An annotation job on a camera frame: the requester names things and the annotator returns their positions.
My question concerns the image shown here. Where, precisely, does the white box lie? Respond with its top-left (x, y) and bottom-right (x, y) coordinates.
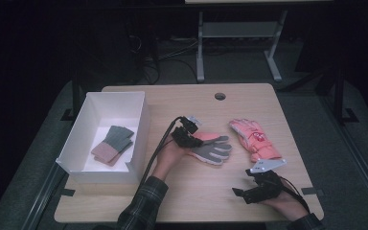
top-left (55, 91), bottom-right (151, 185)

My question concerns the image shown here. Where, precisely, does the metal floor rail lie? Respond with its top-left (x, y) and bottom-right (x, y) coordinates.
top-left (20, 164), bottom-right (67, 230)
top-left (319, 95), bottom-right (368, 214)

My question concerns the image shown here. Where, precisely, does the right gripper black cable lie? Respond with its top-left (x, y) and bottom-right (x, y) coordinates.
top-left (279, 177), bottom-right (311, 215)

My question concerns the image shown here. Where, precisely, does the grey metal table frame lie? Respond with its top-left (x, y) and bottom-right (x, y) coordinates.
top-left (195, 9), bottom-right (288, 83)

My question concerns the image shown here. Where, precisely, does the pink glove with grey palm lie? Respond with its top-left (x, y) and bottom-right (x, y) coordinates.
top-left (187, 130), bottom-right (233, 167)

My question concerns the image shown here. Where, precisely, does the person's left hand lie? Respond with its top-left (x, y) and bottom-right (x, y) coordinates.
top-left (150, 135), bottom-right (191, 182)

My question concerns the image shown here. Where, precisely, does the pink glove with red print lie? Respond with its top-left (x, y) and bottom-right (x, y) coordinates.
top-left (228, 118), bottom-right (283, 163)

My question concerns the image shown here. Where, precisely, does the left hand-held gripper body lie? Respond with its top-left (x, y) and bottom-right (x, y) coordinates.
top-left (171, 115), bottom-right (203, 149)

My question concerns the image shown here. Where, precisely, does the bundle of floor cables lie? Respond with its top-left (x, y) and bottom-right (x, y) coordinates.
top-left (128, 34), bottom-right (199, 86)

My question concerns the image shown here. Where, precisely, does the grey fingerless glove pink cuff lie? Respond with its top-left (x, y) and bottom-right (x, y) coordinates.
top-left (90, 125), bottom-right (135, 165)
top-left (105, 140), bottom-right (134, 168)

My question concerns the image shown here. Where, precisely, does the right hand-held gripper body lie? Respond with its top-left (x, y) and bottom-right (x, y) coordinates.
top-left (242, 158), bottom-right (288, 205)

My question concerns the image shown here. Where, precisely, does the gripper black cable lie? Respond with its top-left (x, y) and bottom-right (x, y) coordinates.
top-left (139, 116), bottom-right (187, 187)
top-left (279, 177), bottom-right (311, 215)

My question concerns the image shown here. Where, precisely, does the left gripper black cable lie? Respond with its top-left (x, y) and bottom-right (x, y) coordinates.
top-left (139, 116), bottom-right (187, 187)

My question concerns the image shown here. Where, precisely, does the black stand leg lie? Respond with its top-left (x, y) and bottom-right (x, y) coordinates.
top-left (331, 63), bottom-right (360, 127)
top-left (59, 68), bottom-right (84, 122)

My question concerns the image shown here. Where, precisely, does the person's right hand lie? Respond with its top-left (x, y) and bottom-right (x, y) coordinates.
top-left (261, 188), bottom-right (311, 222)

